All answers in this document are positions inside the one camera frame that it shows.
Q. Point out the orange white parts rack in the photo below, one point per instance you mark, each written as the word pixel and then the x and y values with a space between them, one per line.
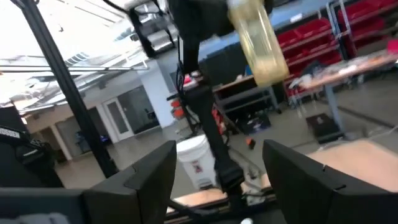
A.
pixel 176 112

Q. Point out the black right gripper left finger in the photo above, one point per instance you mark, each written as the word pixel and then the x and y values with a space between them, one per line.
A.
pixel 124 202

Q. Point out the wooden top workbench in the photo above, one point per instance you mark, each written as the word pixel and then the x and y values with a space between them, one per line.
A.
pixel 245 93

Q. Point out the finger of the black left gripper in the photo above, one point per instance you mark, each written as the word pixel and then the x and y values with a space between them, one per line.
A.
pixel 268 4

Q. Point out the white framed glass door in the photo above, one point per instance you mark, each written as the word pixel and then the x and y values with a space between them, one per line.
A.
pixel 118 118

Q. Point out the white waste bin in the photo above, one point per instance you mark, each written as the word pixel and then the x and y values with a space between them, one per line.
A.
pixel 194 155

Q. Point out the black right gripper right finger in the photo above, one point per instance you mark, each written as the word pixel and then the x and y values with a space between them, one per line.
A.
pixel 326 205

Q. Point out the wooden top work table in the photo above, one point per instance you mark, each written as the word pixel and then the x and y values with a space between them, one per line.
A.
pixel 357 67

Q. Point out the black box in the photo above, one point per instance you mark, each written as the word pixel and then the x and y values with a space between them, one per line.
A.
pixel 323 126

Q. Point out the orange head broom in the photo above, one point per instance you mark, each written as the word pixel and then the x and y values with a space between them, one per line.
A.
pixel 250 143

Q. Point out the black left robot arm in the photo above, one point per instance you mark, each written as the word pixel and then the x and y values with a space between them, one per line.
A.
pixel 205 109

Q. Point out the black aluminium rig frame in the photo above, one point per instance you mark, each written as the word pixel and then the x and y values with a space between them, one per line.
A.
pixel 65 87

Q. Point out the red bin storage rack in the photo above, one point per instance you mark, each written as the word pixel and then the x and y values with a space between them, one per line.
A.
pixel 311 40

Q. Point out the yellow pill bottle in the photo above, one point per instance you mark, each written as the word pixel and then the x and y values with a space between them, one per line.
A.
pixel 261 46

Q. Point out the wooden shelf black metal legs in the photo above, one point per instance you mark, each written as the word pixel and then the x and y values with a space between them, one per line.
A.
pixel 367 161

